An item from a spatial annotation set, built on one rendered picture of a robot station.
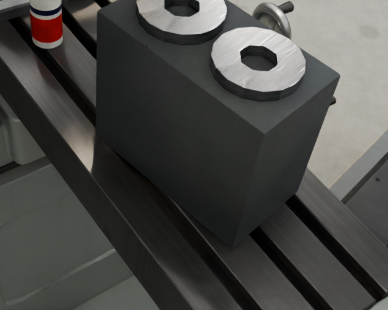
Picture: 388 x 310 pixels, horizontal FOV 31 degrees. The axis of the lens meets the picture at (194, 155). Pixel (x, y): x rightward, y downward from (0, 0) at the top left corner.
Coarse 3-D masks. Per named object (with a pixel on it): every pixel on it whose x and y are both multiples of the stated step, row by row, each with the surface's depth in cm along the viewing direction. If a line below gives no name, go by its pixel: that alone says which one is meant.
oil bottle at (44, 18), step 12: (36, 0) 86; (48, 0) 86; (60, 0) 88; (36, 12) 88; (48, 12) 87; (60, 12) 89; (36, 24) 89; (48, 24) 89; (60, 24) 90; (36, 36) 91; (48, 36) 90; (60, 36) 92; (48, 48) 92
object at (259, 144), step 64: (128, 0) 71; (192, 0) 70; (128, 64) 70; (192, 64) 66; (256, 64) 67; (320, 64) 68; (128, 128) 77; (192, 128) 68; (256, 128) 61; (320, 128) 72; (192, 192) 74; (256, 192) 69
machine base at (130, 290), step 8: (128, 280) 153; (136, 280) 153; (112, 288) 151; (120, 288) 151; (128, 288) 151; (136, 288) 152; (144, 288) 152; (96, 296) 149; (104, 296) 150; (112, 296) 150; (120, 296) 150; (128, 296) 150; (136, 296) 150; (144, 296) 151; (88, 304) 148; (96, 304) 148; (104, 304) 148; (112, 304) 148; (120, 304) 149; (128, 304) 149; (136, 304) 149; (144, 304) 149; (152, 304) 150
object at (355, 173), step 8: (384, 136) 162; (376, 144) 160; (384, 144) 160; (368, 152) 158; (376, 152) 159; (384, 152) 159; (360, 160) 156; (368, 160) 157; (376, 160) 157; (352, 168) 155; (360, 168) 155; (368, 168) 155; (344, 176) 153; (352, 176) 153; (360, 176) 153; (336, 184) 151; (344, 184) 151; (352, 184) 152; (336, 192) 150; (344, 192) 150
